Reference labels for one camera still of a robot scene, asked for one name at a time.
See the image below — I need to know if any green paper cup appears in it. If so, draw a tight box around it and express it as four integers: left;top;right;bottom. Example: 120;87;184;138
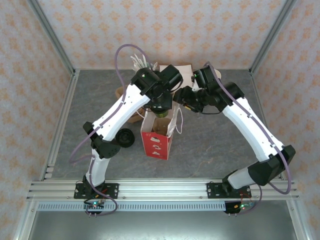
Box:
152;109;169;119

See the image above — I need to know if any brown cardboard cup carrier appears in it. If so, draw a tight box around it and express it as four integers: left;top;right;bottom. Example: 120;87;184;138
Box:
151;117;174;135

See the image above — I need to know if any red white paper bag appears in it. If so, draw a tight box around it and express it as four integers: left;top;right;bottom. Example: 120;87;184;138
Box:
140;104;184;161

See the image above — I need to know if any black cup lid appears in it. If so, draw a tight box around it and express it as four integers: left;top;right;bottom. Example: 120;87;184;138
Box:
116;128;136;149

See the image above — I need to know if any small circuit board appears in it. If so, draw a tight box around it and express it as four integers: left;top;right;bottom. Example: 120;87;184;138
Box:
83;199;106;216
224;200;255;216

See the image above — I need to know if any grey metal sheet panel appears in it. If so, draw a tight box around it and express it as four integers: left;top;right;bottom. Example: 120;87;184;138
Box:
24;211;301;240

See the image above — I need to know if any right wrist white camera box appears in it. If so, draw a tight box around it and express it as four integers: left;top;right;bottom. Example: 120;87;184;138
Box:
191;74;201;91

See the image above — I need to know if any aluminium side rail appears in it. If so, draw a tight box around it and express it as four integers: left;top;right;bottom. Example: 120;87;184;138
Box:
249;71;286;181
39;69;81;181

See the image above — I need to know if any aluminium frame post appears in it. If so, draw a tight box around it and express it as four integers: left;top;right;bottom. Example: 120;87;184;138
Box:
248;0;298;76
26;0;77;76

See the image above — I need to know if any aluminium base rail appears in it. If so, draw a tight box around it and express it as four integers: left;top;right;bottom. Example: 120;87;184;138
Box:
26;178;300;201

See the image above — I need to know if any slotted grey cable duct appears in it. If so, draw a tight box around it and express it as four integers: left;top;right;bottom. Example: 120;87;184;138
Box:
37;201;226;212

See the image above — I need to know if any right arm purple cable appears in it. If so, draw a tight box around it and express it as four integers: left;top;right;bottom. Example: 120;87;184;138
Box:
203;61;293;216

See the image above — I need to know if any aluminium frame leg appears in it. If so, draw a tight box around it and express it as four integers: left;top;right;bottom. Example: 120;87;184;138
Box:
13;199;38;240
286;199;310;240

